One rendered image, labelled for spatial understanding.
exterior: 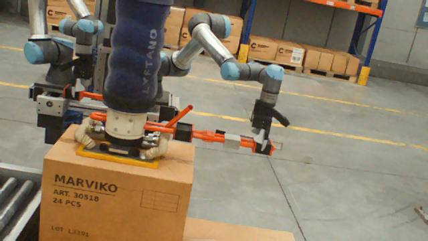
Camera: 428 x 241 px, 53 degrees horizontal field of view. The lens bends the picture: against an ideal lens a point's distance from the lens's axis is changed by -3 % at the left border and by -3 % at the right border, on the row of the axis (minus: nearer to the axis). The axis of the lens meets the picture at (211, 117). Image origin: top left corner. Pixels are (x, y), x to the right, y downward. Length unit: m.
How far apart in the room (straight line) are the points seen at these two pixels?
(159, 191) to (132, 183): 0.11
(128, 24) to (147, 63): 0.17
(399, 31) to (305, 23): 2.39
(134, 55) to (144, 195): 0.55
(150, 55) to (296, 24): 9.09
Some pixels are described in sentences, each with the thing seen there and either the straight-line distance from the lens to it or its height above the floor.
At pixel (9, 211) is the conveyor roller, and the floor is 0.55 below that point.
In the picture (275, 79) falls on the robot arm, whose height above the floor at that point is 1.38.
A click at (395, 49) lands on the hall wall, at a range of 11.76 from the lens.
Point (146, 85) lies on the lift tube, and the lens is 1.79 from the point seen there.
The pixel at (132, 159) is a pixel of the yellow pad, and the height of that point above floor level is 0.97.
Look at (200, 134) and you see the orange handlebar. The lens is 1.91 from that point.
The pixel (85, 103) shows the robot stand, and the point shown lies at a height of 0.95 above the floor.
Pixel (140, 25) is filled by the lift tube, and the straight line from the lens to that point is 1.72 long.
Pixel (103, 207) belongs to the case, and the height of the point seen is 0.77.
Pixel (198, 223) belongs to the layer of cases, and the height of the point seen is 0.54.
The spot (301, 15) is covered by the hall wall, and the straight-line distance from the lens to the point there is 10.74.
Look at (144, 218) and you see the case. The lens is 1.87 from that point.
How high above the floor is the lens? 1.77
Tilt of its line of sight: 19 degrees down
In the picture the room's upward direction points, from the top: 11 degrees clockwise
